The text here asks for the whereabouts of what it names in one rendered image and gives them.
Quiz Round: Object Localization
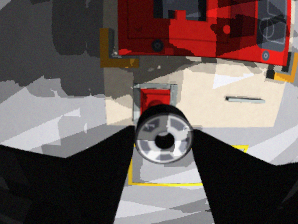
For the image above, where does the black and grey wheel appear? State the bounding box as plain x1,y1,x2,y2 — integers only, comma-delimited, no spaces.
134,104,194,164

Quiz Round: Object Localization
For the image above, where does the yellow rectangular outline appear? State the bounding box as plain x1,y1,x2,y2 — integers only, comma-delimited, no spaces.
128,145,249,186

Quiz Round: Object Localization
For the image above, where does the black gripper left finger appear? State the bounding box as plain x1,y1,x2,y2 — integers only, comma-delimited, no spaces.
0,125,136,224

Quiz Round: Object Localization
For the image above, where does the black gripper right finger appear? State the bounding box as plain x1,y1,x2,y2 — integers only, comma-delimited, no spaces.
192,129,298,224

